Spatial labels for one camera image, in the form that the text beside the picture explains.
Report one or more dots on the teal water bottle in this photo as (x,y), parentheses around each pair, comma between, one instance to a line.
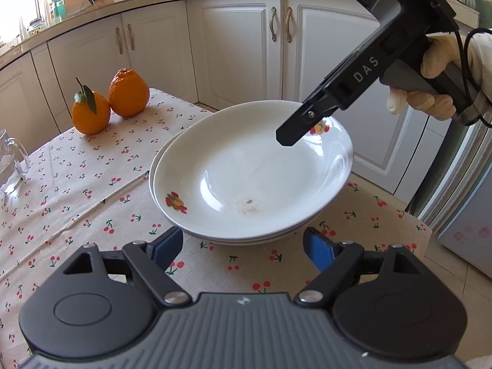
(57,7)

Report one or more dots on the bumpy orange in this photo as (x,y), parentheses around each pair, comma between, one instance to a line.
(128,92)

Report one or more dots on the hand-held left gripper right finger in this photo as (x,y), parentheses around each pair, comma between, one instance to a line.
(317,248)

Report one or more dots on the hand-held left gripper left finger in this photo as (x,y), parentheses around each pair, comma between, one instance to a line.
(169,246)

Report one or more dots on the cherry print tablecloth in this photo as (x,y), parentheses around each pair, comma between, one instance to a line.
(96,184)

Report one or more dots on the silver refrigerator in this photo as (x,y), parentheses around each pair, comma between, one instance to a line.
(461,219)

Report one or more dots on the orange with green leaf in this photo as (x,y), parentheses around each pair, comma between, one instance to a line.
(90,113)

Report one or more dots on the white floral plate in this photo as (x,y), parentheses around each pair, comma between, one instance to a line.
(151,173)
(240,242)
(250,161)

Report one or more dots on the clear glass mug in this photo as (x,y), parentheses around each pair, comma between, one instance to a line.
(9,165)

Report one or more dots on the person's right forearm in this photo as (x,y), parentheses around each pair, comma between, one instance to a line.
(482,57)

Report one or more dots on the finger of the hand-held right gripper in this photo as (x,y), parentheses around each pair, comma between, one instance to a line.
(299,127)

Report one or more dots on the person's right hand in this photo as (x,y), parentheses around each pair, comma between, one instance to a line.
(438,52)

